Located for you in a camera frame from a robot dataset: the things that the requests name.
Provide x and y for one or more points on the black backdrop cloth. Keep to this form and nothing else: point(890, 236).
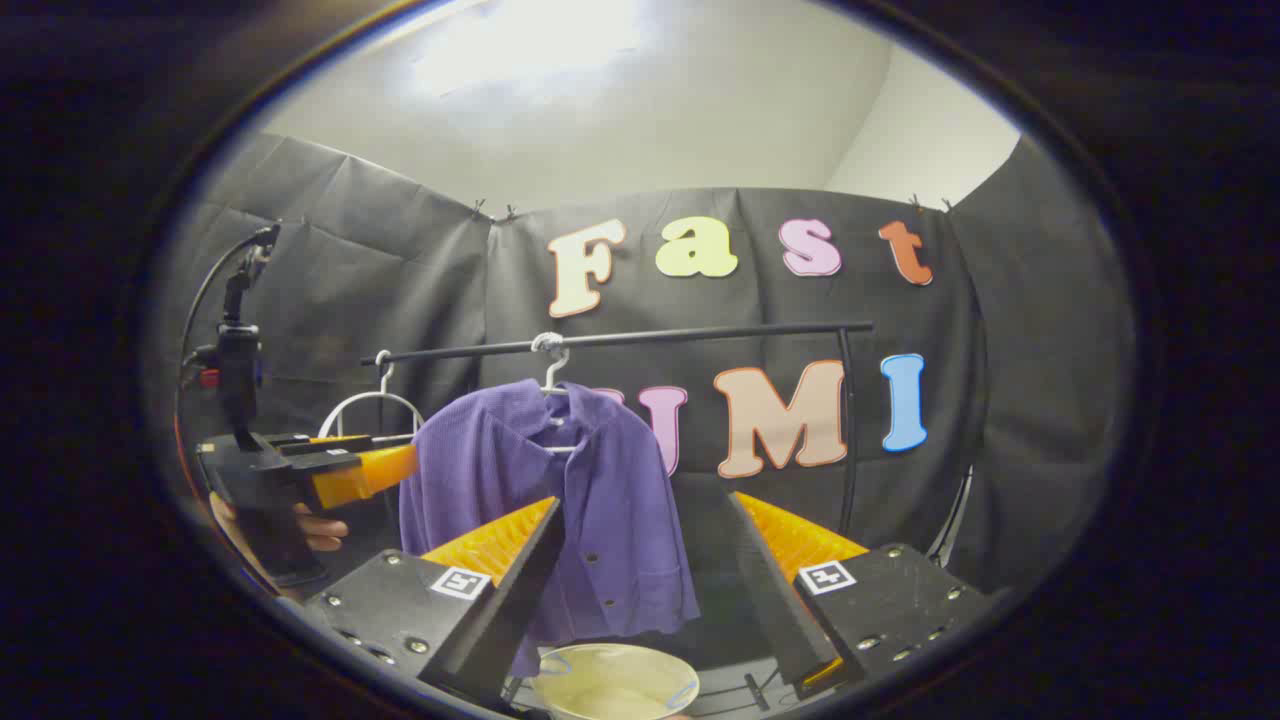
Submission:
point(400, 280)

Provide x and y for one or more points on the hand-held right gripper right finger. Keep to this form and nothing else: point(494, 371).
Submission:
point(775, 590)

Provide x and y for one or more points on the white clothes hanger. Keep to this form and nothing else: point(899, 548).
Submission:
point(553, 360)
point(385, 398)

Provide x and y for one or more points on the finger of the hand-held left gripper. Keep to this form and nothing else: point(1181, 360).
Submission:
point(365, 475)
point(330, 438)

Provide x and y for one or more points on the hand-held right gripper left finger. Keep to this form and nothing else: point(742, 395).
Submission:
point(505, 600)

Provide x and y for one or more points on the black clothes rack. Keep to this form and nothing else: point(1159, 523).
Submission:
point(700, 336)

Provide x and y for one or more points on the purple shirt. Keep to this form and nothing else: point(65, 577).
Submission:
point(620, 500)

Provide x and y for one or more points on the cream round laundry hamper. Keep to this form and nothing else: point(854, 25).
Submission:
point(610, 685)

